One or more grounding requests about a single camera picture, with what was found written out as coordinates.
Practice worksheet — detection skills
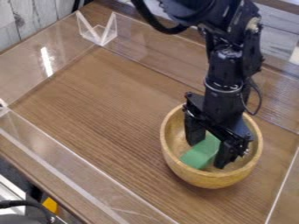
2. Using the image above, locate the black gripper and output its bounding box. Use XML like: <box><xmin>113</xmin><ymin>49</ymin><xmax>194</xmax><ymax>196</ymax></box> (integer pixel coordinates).
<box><xmin>181</xmin><ymin>79</ymin><xmax>253</xmax><ymax>169</ymax></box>

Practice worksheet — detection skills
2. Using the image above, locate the green rectangular block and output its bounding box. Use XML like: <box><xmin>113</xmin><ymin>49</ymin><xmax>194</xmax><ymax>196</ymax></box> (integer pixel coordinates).
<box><xmin>180</xmin><ymin>133</ymin><xmax>220</xmax><ymax>170</ymax></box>

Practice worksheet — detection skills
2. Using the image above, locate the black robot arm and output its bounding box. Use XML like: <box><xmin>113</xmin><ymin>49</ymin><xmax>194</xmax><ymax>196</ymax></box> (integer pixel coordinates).
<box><xmin>130</xmin><ymin>0</ymin><xmax>264</xmax><ymax>169</ymax></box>

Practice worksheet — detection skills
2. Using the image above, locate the brown wooden bowl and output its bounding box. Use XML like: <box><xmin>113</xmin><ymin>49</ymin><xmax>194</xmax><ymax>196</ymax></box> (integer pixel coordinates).
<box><xmin>160</xmin><ymin>105</ymin><xmax>264</xmax><ymax>189</ymax></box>

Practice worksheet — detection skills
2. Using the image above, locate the yellow label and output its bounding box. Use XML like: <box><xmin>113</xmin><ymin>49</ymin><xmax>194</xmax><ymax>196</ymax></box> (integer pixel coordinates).
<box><xmin>41</xmin><ymin>197</ymin><xmax>58</xmax><ymax>214</ymax></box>

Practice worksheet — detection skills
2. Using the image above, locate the clear acrylic enclosure wall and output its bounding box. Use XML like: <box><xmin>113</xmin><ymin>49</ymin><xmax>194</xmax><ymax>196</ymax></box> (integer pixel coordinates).
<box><xmin>0</xmin><ymin>3</ymin><xmax>299</xmax><ymax>224</ymax></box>

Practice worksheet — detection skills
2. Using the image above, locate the clear acrylic corner bracket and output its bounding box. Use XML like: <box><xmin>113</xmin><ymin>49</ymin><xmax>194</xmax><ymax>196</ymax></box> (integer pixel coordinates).
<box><xmin>74</xmin><ymin>10</ymin><xmax>117</xmax><ymax>46</ymax></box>

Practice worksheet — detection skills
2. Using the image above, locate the black cable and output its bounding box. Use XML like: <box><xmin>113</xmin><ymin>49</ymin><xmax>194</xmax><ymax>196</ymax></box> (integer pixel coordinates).
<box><xmin>0</xmin><ymin>199</ymin><xmax>55</xmax><ymax>224</ymax></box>

